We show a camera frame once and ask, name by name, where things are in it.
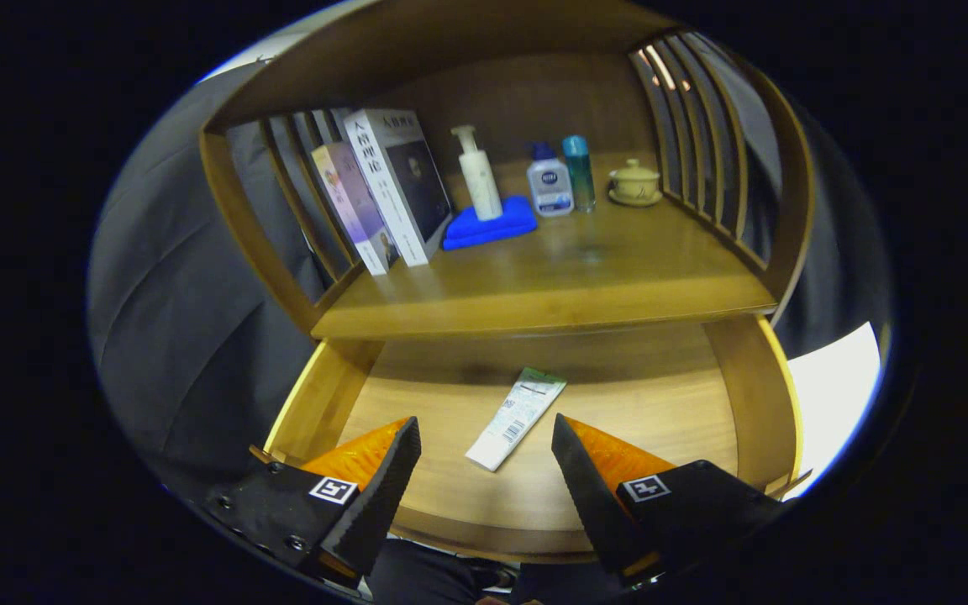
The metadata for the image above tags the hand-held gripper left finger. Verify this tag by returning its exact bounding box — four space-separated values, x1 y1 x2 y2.
203 416 424 589

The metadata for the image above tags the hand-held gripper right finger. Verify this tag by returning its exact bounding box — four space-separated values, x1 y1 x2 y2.
551 413 787 589

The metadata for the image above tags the wooden drawer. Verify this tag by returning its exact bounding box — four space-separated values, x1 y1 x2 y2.
261 315 813 566

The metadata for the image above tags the white tube green end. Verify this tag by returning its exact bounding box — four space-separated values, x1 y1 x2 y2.
465 366 568 473

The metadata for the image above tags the wooden countertop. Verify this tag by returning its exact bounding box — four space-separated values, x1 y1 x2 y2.
310 151 779 341

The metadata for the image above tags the white flat board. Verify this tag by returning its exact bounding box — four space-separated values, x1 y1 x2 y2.
782 322 884 501

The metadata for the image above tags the black backdrop cloth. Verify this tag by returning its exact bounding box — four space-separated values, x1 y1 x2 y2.
85 34 895 505

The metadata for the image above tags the blue folded cloth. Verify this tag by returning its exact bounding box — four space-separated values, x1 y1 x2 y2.
442 196 539 251

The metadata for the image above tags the thin purple book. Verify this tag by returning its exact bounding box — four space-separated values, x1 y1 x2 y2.
311 141 401 276

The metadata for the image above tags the white bottle blue cap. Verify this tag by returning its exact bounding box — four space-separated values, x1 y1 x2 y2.
526 141 576 218

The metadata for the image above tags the yellow lidded teacup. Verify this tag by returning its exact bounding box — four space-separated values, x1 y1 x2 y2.
610 158 661 199

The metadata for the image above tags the thick white book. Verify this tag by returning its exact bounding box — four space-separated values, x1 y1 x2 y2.
343 108 454 268

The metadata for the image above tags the slim teal bottle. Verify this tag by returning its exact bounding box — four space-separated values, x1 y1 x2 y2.
561 134 597 213

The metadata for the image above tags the white pump bottle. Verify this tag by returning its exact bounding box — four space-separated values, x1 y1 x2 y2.
450 125 504 222

